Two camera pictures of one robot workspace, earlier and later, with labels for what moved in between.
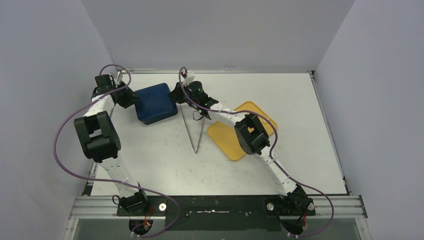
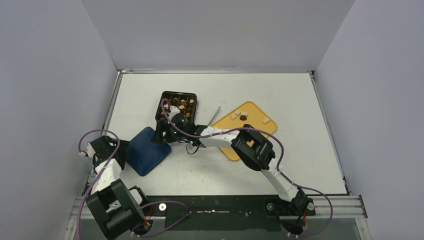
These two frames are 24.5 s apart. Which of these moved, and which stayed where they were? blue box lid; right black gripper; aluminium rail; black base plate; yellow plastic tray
Moved: blue box lid; right black gripper
Stayed: black base plate; aluminium rail; yellow plastic tray
